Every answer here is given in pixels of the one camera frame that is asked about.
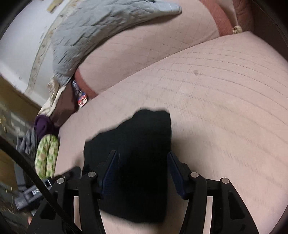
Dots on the beige tassel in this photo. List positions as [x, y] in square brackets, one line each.
[237, 29]

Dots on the cream patterned cloth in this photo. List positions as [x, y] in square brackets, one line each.
[52, 101]

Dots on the small framed wall picture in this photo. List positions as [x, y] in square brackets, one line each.
[55, 5]

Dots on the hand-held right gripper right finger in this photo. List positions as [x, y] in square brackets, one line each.
[176, 175]

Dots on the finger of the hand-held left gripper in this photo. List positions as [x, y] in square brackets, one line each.
[74, 172]

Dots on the grey cloth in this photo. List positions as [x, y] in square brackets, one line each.
[29, 141]

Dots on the black pants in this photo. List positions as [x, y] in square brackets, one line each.
[139, 139]

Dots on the green patterned cloth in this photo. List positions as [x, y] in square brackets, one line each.
[46, 155]

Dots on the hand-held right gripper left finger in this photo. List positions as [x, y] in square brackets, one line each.
[109, 177]

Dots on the grey quilted blanket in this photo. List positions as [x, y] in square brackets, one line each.
[90, 29]

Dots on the purple cloth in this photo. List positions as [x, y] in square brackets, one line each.
[45, 127]

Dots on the colourful printed packet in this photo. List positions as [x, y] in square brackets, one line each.
[79, 94]

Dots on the brown cushion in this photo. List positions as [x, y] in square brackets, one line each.
[65, 110]

